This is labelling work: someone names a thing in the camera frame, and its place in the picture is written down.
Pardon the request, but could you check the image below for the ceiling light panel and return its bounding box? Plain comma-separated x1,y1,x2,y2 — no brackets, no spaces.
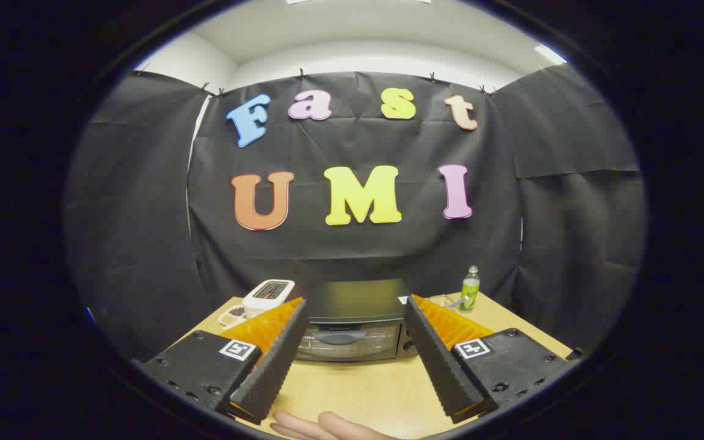
534,43,568,65

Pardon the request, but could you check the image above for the green drink bottle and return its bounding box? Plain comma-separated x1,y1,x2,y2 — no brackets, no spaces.
459,265,481,314

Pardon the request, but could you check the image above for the black toaster oven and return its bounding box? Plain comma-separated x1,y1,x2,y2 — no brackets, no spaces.
294,279,420,363

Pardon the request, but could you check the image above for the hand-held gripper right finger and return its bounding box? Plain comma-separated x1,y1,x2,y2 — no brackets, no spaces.
402,295,573,424

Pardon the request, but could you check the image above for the white pop-up toaster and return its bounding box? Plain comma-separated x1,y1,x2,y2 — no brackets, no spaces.
242,279,296,318

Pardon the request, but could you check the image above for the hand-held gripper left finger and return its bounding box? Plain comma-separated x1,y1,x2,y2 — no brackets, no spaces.
141,298,310,425

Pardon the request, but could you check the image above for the small white dish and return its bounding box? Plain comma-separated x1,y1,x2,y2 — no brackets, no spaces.
218,304,249,329

